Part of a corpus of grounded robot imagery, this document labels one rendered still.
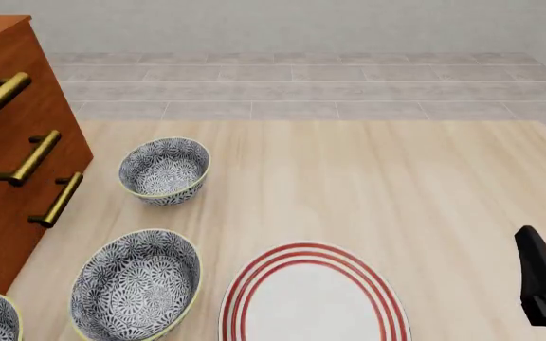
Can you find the white plate with red rings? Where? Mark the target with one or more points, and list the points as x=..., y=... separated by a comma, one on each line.
x=313, y=302

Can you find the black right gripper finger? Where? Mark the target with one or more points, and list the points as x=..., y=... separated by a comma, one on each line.
x=545, y=270

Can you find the small patterned black-white bowl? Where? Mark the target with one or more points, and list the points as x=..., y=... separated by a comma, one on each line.
x=165, y=174

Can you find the large patterned black-white bowl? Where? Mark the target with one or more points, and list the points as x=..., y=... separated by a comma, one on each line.
x=135, y=287

